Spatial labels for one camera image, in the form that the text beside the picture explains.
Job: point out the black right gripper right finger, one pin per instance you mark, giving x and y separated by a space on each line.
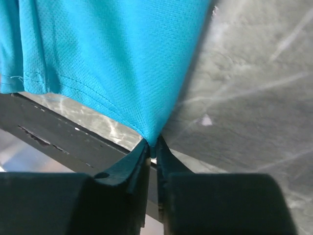
218 203

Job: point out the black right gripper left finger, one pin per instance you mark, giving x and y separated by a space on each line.
112 202

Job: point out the teal t-shirt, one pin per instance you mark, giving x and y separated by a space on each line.
126 59

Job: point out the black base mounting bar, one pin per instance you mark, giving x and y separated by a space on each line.
70 144

